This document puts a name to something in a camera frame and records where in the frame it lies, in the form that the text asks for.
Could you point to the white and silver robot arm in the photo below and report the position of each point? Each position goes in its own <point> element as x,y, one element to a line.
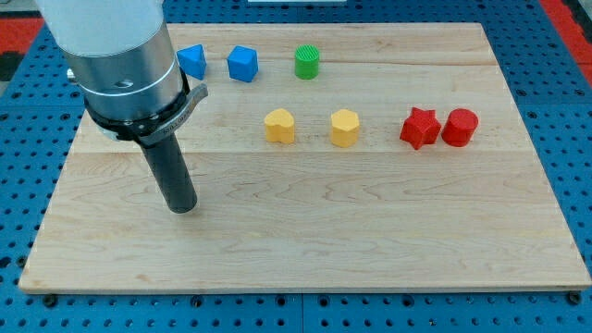
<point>122,58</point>

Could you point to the yellow heart block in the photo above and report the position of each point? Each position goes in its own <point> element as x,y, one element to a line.
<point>280,126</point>

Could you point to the wooden board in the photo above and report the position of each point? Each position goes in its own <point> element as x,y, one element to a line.
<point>309,216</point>

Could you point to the yellow hexagon block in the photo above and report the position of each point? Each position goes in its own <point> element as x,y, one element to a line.
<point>345,127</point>

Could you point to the green cylinder block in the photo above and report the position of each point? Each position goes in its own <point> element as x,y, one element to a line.
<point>307,57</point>

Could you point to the blue cube block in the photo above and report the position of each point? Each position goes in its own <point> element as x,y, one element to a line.
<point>242,63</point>

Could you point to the silver clamp lever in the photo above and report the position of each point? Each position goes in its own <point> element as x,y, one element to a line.
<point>168,127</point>

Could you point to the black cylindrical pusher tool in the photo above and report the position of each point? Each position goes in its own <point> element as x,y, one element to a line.
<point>172,176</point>

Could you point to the red star block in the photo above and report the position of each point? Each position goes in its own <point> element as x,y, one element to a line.
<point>421,127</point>

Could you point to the blue triangle block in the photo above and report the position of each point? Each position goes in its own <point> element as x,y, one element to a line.
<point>192,61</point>

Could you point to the red cylinder block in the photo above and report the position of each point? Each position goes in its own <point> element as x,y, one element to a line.
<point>460,127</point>

